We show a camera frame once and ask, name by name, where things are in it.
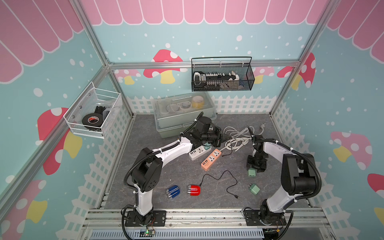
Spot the green plastic storage box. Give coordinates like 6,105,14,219
152,92,217,139

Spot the clear acrylic wall bin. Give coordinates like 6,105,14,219
64,83,123,139

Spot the white power strip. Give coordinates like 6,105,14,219
189,145,212,161

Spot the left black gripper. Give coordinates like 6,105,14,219
201,125,231,148

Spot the blue shaver lower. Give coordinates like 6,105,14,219
166,186,180,199

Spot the white coiled power cable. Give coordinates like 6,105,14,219
212,123,266,151

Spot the yellow tape roll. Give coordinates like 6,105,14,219
192,96,205,109

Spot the orange power strip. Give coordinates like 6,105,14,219
201,149,222,171

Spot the black power strip in basket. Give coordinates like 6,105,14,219
193,72,240,89

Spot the black tape roll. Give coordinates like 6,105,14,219
82,113,104,131

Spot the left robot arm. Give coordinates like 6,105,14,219
122,112,231,226

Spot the black wire mesh basket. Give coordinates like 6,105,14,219
191,57,255,92

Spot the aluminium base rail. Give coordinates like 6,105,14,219
78,208,336,240

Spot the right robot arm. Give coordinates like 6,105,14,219
247,129,322,226

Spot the green charger adapter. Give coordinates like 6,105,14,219
248,169,257,178
249,184,260,195

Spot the red electric shaver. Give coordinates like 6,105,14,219
187,185,201,196

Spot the black cable with plug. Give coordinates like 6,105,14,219
197,170,239,200

